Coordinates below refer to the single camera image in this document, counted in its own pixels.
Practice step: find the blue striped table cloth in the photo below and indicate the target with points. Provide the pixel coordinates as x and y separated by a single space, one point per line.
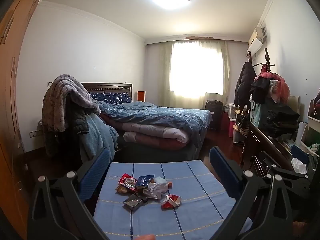
193 208

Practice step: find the black hanging coat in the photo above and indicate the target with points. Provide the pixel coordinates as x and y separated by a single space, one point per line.
243 86

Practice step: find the blue snack wrapper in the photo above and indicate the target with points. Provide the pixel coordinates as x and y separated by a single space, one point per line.
143 181

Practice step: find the red bedside cabinet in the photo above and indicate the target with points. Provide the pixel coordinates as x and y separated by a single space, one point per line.
141 95

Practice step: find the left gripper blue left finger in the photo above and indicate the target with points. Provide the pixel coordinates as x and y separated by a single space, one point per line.
91 172

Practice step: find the starry blue pillow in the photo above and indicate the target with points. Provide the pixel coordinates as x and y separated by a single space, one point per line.
112 98

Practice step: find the bed with dark headboard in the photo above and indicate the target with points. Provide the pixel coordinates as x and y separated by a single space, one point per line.
142 153

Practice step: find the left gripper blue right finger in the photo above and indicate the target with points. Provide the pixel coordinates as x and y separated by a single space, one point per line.
228 171

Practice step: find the white window curtain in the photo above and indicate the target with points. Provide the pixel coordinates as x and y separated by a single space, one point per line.
193 72

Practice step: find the grey knitted blanket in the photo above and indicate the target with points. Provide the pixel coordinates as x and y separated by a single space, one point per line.
63 86

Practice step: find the blue floral duvet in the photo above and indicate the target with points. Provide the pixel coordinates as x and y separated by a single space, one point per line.
193 121

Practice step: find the light blue tissue pack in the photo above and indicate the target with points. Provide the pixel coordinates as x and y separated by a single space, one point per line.
160 180

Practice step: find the red white crumpled wrapper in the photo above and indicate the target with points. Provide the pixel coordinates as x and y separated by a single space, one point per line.
171 201

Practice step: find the wooden coat rack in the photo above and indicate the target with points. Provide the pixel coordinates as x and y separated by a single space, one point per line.
266 67

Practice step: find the brown paper ball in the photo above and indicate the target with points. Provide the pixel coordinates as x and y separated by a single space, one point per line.
122 189

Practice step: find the white air conditioner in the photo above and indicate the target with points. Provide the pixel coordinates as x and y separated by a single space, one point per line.
256 40

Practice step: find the black suitcase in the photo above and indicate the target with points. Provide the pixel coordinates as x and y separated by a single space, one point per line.
216 110

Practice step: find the wooden wardrobe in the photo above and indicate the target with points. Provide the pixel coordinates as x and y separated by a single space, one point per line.
14 199

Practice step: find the white plastic bag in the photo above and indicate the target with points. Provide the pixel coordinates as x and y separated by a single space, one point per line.
155 191

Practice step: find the dark jacket on chair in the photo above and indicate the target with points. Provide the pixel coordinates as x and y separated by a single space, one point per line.
75 118

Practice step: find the red snack bag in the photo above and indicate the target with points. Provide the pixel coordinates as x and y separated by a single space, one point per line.
128 181

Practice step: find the pink red folded quilt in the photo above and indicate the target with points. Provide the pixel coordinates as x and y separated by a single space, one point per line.
162 137

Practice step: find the white tissue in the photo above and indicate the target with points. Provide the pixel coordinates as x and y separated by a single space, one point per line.
298 166

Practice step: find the dark wooden dresser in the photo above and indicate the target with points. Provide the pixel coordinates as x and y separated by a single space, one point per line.
261 156

